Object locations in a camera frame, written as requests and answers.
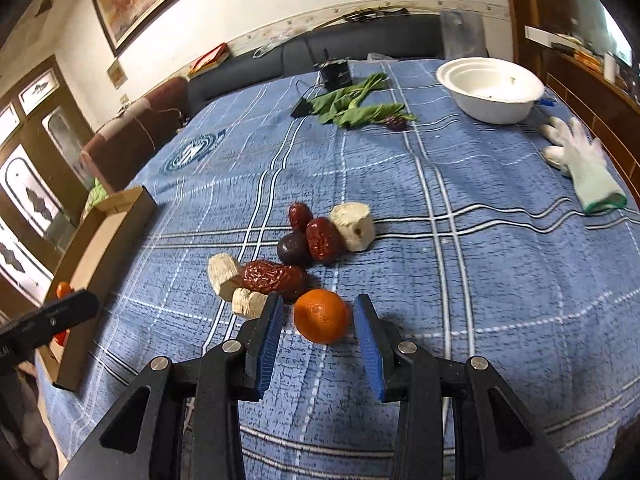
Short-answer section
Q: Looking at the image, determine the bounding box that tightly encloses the white sugarcane slice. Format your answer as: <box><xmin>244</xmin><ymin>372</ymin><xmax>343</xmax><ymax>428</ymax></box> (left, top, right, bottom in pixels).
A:
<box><xmin>231</xmin><ymin>287</ymin><xmax>268</xmax><ymax>320</ymax></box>

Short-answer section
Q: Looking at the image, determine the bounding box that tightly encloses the orange tangerine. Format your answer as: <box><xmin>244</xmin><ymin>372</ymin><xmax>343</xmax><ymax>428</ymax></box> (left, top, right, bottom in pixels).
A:
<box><xmin>293</xmin><ymin>288</ymin><xmax>352</xmax><ymax>344</ymax></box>

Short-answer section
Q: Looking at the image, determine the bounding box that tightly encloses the white sugarcane piece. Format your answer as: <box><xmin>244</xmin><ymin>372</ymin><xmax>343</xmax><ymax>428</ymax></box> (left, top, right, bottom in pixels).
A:
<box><xmin>207</xmin><ymin>252</ymin><xmax>243</xmax><ymax>302</ymax></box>

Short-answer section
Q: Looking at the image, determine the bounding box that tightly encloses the large wrinkled red date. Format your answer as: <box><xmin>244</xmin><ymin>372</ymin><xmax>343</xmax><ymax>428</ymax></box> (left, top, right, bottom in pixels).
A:
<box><xmin>243</xmin><ymin>260</ymin><xmax>307</xmax><ymax>302</ymax></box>

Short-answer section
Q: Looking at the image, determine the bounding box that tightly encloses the small red date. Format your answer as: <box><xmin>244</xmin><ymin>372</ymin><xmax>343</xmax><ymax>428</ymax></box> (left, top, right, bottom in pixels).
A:
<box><xmin>288</xmin><ymin>202</ymin><xmax>314</xmax><ymax>233</ymax></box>

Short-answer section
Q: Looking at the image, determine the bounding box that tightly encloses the red fruit in box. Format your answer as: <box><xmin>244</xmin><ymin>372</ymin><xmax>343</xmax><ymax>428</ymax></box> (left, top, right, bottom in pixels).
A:
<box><xmin>53</xmin><ymin>332</ymin><xmax>68</xmax><ymax>347</ymax></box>

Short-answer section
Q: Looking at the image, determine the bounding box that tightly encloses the orange fruit in box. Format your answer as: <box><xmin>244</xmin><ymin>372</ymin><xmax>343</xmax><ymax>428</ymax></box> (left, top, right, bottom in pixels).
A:
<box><xmin>55</xmin><ymin>282</ymin><xmax>75</xmax><ymax>299</ymax></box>

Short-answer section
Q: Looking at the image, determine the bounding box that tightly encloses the dark purple plum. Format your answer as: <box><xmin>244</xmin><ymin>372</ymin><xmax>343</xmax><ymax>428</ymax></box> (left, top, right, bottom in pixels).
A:
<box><xmin>277</xmin><ymin>231</ymin><xmax>312</xmax><ymax>268</ymax></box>

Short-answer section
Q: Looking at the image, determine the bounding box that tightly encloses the cardboard box tray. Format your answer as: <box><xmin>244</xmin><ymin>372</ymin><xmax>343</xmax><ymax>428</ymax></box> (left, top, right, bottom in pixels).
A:
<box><xmin>38</xmin><ymin>186</ymin><xmax>156</xmax><ymax>391</ymax></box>

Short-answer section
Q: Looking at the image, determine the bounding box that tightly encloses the white sugarcane chunk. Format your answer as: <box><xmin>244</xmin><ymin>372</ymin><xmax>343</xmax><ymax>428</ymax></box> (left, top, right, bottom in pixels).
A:
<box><xmin>330</xmin><ymin>202</ymin><xmax>375</xmax><ymax>252</ymax></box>

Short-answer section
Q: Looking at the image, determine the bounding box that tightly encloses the green cloth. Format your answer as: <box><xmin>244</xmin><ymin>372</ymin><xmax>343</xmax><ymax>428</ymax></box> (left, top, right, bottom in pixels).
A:
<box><xmin>84</xmin><ymin>179</ymin><xmax>108</xmax><ymax>214</ymax></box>

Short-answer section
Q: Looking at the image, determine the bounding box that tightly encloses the blue checked tablecloth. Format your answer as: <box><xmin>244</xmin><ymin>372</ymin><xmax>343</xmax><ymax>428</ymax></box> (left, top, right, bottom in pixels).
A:
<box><xmin>42</xmin><ymin>61</ymin><xmax>639</xmax><ymax>479</ymax></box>

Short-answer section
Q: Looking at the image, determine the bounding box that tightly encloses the wooden door with glass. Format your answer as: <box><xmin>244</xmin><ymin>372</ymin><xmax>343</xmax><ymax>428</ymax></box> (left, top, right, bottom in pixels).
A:
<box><xmin>1</xmin><ymin>55</ymin><xmax>93</xmax><ymax>316</ymax></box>

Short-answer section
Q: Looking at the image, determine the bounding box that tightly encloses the brown armchair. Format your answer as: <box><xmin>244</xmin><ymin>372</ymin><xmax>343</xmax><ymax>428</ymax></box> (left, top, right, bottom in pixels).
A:
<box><xmin>80</xmin><ymin>76</ymin><xmax>190</xmax><ymax>193</ymax></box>

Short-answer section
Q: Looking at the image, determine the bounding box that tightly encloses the dark date by vegetable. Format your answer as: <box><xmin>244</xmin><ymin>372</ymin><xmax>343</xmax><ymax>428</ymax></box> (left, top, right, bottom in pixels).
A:
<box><xmin>384</xmin><ymin>116</ymin><xmax>407</xmax><ymax>131</ymax></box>

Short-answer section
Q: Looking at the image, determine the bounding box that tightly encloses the small black adapter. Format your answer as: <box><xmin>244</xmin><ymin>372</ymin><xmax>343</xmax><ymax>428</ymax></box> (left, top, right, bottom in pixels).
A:
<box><xmin>291</xmin><ymin>98</ymin><xmax>314</xmax><ymax>119</ymax></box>

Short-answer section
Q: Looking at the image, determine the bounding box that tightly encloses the green leafy vegetable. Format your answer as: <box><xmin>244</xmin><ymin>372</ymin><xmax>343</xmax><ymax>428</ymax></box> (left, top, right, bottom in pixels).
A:
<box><xmin>309</xmin><ymin>73</ymin><xmax>418</xmax><ymax>130</ymax></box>

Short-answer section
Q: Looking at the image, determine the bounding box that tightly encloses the white work glove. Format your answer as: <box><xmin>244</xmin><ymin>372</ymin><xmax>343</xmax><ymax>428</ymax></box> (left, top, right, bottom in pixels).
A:
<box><xmin>540</xmin><ymin>116</ymin><xmax>627</xmax><ymax>214</ymax></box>

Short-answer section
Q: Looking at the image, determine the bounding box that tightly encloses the white bowl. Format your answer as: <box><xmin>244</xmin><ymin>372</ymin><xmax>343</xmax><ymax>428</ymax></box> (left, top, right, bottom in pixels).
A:
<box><xmin>436</xmin><ymin>58</ymin><xmax>544</xmax><ymax>126</ymax></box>

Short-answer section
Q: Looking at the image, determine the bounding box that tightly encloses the black electronic device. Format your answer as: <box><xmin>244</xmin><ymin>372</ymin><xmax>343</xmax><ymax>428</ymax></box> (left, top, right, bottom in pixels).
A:
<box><xmin>317</xmin><ymin>49</ymin><xmax>352</xmax><ymax>92</ymax></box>

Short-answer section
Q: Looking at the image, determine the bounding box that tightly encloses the red book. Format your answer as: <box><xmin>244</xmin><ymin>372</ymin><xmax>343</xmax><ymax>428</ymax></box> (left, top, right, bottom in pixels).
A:
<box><xmin>188</xmin><ymin>42</ymin><xmax>230</xmax><ymax>78</ymax></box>

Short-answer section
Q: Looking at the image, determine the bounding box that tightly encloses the dark blue sofa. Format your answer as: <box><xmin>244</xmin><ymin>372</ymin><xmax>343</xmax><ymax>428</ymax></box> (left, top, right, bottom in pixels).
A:
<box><xmin>188</xmin><ymin>14</ymin><xmax>445</xmax><ymax>115</ymax></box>

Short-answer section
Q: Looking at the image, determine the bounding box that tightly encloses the wooden sideboard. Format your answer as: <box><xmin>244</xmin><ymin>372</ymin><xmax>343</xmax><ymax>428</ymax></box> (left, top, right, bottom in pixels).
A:
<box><xmin>509</xmin><ymin>0</ymin><xmax>639</xmax><ymax>198</ymax></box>

